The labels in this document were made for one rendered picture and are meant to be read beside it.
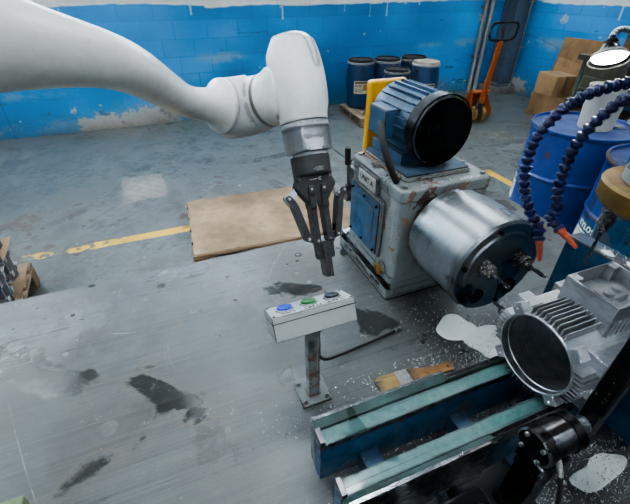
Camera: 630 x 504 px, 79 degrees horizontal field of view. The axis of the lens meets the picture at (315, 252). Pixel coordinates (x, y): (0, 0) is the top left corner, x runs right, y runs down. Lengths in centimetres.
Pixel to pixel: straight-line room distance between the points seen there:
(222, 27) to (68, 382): 515
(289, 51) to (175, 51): 507
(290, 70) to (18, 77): 40
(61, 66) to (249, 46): 546
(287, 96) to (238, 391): 66
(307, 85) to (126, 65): 31
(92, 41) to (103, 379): 80
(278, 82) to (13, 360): 96
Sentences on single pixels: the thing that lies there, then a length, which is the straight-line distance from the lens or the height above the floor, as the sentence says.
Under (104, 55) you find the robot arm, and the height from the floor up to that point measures 152.
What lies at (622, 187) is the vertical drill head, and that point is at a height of 133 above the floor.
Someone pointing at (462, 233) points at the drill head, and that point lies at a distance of 92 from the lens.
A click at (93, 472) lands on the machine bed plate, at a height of 80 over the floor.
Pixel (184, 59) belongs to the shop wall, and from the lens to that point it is 580.
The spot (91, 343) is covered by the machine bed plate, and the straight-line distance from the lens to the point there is 121.
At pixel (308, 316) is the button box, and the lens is 74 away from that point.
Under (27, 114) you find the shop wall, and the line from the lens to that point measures 606.
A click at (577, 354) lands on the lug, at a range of 79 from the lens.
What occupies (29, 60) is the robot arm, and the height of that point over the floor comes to 153.
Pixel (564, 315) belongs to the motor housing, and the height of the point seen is 110.
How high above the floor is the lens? 159
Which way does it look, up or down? 35 degrees down
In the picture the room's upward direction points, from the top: straight up
